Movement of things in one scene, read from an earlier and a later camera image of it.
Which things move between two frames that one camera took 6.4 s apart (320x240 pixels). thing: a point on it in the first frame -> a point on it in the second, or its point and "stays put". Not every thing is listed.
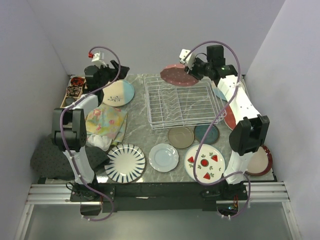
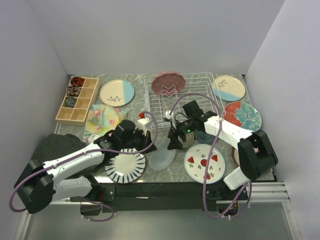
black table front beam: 134,196 stays put
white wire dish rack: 172,106 stays put
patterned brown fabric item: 74,91 stays put
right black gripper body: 200,69 -> 186,126
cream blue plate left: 119,93 stays put
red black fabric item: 77,81 stays put
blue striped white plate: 127,163 stays put
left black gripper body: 107,75 -> 138,140
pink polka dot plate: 176,74 -> 168,83
